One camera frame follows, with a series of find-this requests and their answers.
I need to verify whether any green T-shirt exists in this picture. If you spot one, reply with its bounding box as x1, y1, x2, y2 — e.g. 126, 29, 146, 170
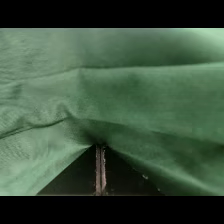
0, 27, 224, 197

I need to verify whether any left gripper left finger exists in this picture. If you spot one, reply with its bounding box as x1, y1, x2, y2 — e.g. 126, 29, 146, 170
36, 143, 102, 197

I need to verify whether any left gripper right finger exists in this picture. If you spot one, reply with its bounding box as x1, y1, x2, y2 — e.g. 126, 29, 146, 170
100, 144, 165, 197

